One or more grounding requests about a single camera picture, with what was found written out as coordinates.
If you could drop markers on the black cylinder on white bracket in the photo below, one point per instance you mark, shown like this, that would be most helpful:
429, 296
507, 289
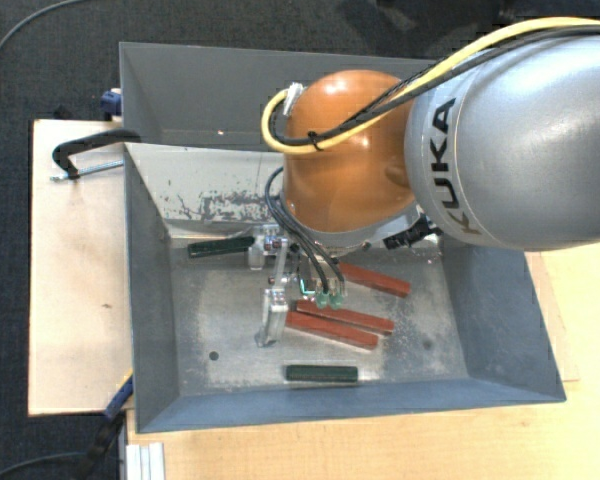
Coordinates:
405, 238

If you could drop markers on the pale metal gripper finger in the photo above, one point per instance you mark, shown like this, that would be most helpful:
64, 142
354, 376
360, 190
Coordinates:
272, 318
256, 255

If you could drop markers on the grey metal bin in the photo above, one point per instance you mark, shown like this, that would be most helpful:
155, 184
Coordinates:
220, 318

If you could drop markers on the dark green flat block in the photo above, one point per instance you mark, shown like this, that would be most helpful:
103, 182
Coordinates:
322, 373
215, 248

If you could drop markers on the red-brown flat block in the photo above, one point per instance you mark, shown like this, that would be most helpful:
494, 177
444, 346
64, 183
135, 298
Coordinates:
380, 280
360, 318
335, 330

